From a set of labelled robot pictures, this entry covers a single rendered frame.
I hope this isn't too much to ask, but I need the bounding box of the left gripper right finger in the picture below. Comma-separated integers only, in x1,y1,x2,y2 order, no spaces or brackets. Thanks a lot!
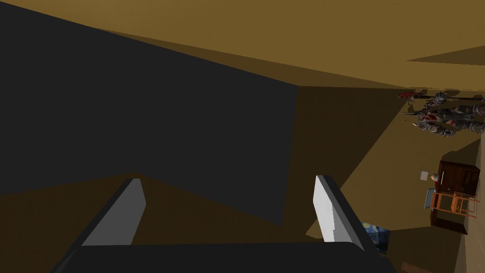
312,174,376,252

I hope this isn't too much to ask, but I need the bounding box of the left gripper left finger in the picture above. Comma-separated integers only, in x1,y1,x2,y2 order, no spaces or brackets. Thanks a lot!
60,178,147,262

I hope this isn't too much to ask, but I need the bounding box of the blue starry painting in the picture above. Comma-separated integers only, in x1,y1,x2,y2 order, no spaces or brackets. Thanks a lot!
361,222,391,255

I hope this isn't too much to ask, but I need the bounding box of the dark grey cabinet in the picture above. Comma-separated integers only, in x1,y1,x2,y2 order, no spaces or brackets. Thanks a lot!
0,1,299,227

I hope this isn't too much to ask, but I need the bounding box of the orange wooden chair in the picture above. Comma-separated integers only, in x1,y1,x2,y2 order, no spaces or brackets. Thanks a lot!
431,191,480,218

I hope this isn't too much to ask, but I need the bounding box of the dark brown wooden desk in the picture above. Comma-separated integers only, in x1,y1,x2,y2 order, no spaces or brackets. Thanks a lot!
420,160,481,236

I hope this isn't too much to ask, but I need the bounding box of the armoured figure statue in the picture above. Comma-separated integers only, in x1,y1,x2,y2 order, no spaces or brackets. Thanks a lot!
397,90,485,137

